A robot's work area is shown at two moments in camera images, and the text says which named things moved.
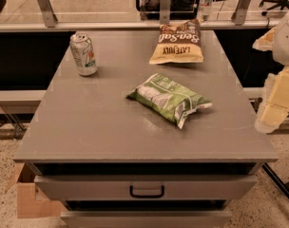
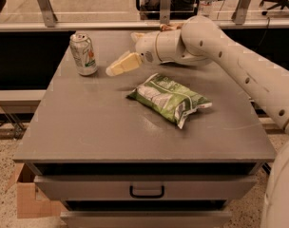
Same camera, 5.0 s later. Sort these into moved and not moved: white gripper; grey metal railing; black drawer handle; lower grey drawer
Moved: white gripper
Not moved: black drawer handle; lower grey drawer; grey metal railing
